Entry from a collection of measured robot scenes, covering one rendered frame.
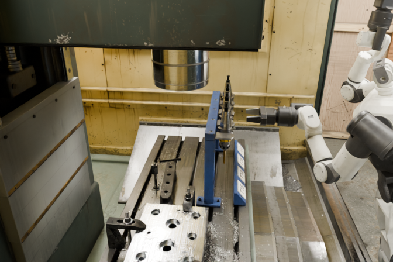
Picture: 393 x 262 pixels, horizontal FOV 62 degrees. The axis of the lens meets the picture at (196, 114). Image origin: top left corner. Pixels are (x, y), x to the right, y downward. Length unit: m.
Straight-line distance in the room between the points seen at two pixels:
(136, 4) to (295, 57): 1.32
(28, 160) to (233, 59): 1.27
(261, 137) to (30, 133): 1.40
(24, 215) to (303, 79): 1.55
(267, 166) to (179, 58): 1.23
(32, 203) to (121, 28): 0.60
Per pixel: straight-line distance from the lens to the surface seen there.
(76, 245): 1.51
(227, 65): 1.95
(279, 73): 1.97
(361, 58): 1.67
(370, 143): 1.19
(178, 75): 0.84
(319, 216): 1.79
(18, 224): 1.08
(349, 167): 1.30
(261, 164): 1.95
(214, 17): 0.75
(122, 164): 2.26
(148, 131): 2.12
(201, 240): 1.11
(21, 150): 1.02
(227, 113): 1.23
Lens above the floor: 1.78
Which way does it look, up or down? 24 degrees down
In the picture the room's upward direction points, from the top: straight up
